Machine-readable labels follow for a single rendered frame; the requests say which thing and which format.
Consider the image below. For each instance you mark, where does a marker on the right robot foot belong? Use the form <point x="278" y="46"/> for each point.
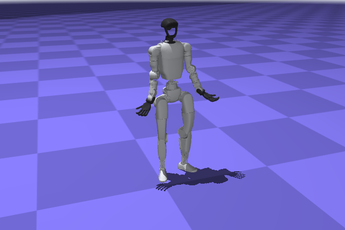
<point x="162" y="175"/>

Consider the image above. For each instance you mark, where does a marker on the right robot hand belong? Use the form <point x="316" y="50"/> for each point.
<point x="145" y="107"/>

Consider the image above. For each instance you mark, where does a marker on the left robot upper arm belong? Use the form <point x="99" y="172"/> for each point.
<point x="188" y="58"/>

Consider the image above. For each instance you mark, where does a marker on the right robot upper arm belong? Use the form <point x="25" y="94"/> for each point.
<point x="153" y="52"/>

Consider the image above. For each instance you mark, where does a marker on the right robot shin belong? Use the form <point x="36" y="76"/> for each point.
<point x="161" y="153"/>

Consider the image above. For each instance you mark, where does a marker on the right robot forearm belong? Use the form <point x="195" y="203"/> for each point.
<point x="152" y="88"/>

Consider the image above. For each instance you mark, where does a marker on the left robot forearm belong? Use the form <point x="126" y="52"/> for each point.
<point x="195" y="81"/>

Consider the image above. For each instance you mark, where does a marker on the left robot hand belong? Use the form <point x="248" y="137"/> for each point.
<point x="207" y="96"/>

